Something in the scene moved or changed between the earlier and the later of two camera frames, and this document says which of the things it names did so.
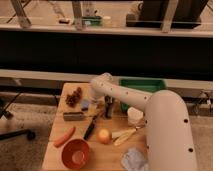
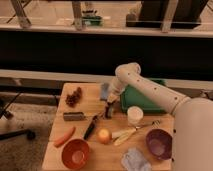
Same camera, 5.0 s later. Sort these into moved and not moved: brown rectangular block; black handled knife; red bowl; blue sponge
Moved: blue sponge
Not moved: red bowl; brown rectangular block; black handled knife
